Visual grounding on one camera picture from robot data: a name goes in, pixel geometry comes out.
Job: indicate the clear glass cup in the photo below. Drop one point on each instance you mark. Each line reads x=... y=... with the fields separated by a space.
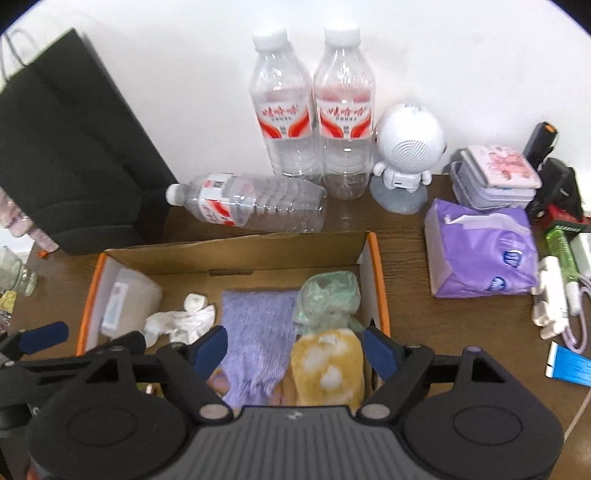
x=14 y=272

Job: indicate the white tissue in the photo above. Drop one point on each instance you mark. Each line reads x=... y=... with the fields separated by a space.
x=197 y=302
x=173 y=327

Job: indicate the colourful wrapper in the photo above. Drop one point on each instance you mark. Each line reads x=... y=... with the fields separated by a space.
x=7 y=309

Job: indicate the red and black gadget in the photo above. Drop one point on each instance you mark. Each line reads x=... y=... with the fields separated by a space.
x=565 y=220

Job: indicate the clear water bottle red label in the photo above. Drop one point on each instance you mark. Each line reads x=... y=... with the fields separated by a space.
x=258 y=203
x=284 y=115
x=346 y=120

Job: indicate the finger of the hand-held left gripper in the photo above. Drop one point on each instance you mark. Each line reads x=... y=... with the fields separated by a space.
x=46 y=336
x=55 y=369

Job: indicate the white and yellow plush toy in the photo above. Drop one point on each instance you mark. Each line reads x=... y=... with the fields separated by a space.
x=328 y=364

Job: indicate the purple textured vase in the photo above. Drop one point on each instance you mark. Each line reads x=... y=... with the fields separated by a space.
x=11 y=214

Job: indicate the white round robot speaker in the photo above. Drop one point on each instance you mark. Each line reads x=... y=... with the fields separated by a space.
x=408 y=147

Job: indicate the clear plastic bag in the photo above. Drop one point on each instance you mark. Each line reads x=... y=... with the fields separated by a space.
x=328 y=300

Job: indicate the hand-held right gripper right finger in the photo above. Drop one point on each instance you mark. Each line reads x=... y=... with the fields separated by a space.
x=378 y=353

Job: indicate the purple tissue pack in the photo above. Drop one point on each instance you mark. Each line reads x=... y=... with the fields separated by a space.
x=480 y=249

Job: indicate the white wall charger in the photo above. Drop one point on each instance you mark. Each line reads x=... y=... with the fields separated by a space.
x=582 y=254

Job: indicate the black paper bag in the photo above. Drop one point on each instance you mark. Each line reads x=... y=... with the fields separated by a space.
x=78 y=157

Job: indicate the pink floral lid tin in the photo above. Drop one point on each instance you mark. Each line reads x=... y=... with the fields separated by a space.
x=501 y=166

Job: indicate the white folded plug adapter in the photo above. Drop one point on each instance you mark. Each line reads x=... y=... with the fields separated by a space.
x=551 y=300

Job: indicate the green spray pen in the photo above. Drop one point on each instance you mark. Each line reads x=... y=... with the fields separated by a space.
x=563 y=258

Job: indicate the red cardboard box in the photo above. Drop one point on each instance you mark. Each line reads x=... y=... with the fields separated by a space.
x=258 y=258

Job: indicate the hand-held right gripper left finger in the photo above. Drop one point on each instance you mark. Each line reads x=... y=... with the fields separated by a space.
x=212 y=353

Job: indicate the black device orange tip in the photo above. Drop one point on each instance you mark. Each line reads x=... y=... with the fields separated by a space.
x=540 y=143

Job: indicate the translucent cotton swab box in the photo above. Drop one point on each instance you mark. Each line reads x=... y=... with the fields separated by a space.
x=129 y=300

